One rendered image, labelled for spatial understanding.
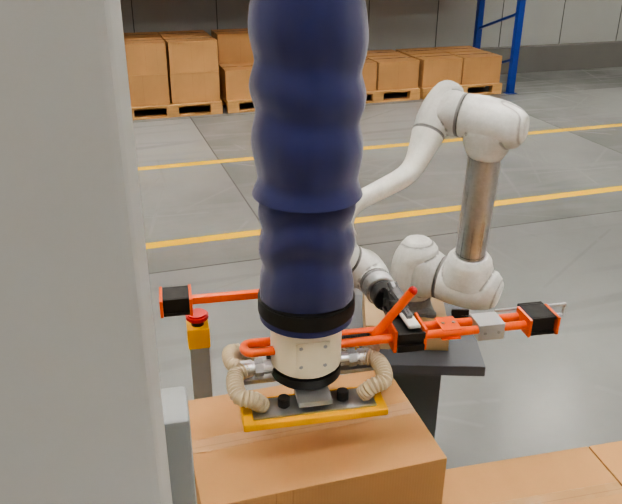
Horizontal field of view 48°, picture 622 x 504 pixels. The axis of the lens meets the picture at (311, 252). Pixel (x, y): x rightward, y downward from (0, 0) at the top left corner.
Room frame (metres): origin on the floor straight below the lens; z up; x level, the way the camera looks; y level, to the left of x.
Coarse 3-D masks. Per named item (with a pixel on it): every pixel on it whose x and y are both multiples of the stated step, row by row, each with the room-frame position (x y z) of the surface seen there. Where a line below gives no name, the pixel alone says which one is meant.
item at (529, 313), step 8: (536, 304) 1.58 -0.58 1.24; (544, 304) 1.58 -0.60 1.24; (520, 312) 1.55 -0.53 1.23; (528, 312) 1.53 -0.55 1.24; (536, 312) 1.54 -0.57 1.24; (544, 312) 1.54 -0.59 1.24; (552, 312) 1.54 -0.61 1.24; (520, 320) 1.54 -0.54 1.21; (528, 320) 1.50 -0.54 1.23; (536, 320) 1.50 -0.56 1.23; (544, 320) 1.52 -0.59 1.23; (552, 320) 1.52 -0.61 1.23; (560, 320) 1.51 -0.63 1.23; (528, 328) 1.50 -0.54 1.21; (536, 328) 1.51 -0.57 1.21; (544, 328) 1.52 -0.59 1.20; (552, 328) 1.52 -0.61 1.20; (528, 336) 1.49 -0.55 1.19
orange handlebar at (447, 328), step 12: (192, 300) 1.62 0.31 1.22; (204, 300) 1.62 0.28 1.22; (216, 300) 1.63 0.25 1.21; (228, 300) 1.64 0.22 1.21; (516, 312) 1.56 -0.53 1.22; (432, 324) 1.50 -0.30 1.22; (444, 324) 1.49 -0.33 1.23; (456, 324) 1.49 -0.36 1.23; (468, 324) 1.52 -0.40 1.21; (516, 324) 1.50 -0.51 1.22; (372, 336) 1.44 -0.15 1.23; (384, 336) 1.44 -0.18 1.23; (432, 336) 1.46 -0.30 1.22; (444, 336) 1.46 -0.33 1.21; (456, 336) 1.48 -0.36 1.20; (240, 348) 1.39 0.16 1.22; (252, 348) 1.38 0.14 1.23; (264, 348) 1.38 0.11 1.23
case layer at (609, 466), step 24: (528, 456) 1.79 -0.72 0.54; (552, 456) 1.80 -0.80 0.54; (576, 456) 1.80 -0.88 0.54; (600, 456) 1.80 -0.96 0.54; (456, 480) 1.68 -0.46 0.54; (480, 480) 1.68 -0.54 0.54; (504, 480) 1.68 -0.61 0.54; (528, 480) 1.68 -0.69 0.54; (552, 480) 1.69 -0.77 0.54; (576, 480) 1.69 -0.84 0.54; (600, 480) 1.69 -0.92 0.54
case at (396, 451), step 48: (336, 384) 1.62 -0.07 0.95; (192, 432) 1.42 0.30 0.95; (240, 432) 1.42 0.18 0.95; (288, 432) 1.42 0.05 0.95; (336, 432) 1.42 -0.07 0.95; (384, 432) 1.42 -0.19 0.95; (240, 480) 1.25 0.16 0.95; (288, 480) 1.25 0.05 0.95; (336, 480) 1.25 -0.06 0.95; (384, 480) 1.28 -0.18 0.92; (432, 480) 1.32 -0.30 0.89
